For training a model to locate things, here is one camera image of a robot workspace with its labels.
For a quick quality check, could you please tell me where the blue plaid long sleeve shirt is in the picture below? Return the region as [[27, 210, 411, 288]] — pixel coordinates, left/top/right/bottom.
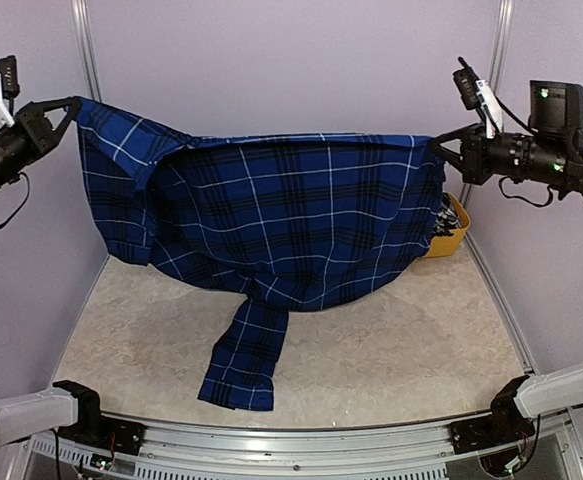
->
[[75, 99, 445, 411]]

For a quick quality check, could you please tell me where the right aluminium frame post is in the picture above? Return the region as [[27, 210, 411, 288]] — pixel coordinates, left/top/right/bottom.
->
[[488, 0, 516, 94]]

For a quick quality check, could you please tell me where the front aluminium rail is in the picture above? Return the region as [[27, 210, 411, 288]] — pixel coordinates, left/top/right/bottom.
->
[[5, 409, 583, 480]]

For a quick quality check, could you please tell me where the black white plaid shirt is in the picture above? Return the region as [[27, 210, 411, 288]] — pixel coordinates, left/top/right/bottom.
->
[[432, 192, 463, 237]]

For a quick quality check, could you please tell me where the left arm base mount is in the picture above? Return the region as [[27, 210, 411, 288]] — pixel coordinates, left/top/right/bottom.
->
[[53, 380, 146, 456]]

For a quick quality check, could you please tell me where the aluminium frame post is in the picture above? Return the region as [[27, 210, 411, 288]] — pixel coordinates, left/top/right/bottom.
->
[[488, 0, 516, 94], [70, 0, 102, 101]]

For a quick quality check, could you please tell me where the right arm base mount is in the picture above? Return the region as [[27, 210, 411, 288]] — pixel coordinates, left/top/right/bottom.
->
[[449, 375, 536, 455]]

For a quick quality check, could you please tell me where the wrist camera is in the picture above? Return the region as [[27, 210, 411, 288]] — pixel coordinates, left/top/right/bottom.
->
[[0, 55, 20, 128], [453, 57, 504, 140]]

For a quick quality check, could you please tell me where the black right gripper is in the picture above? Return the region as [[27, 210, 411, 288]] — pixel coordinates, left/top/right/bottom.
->
[[431, 119, 574, 186]]

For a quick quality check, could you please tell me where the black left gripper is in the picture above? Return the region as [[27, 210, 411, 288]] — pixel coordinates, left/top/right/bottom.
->
[[0, 95, 79, 209]]

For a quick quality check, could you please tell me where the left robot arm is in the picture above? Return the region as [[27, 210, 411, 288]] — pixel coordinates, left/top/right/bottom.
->
[[0, 97, 111, 448]]

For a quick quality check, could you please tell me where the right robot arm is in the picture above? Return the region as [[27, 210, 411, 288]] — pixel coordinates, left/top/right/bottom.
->
[[429, 80, 583, 444]]

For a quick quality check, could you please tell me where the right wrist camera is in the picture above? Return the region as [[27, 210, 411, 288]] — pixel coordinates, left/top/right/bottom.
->
[[453, 57, 504, 140]]

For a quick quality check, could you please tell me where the yellow plastic basket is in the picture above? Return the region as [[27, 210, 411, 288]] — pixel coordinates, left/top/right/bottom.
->
[[425, 193, 471, 258]]

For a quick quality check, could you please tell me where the left aluminium frame post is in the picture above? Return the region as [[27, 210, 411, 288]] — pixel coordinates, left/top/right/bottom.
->
[[70, 0, 102, 101]]

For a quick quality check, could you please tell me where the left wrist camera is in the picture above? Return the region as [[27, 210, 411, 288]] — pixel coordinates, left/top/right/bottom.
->
[[0, 55, 20, 128]]

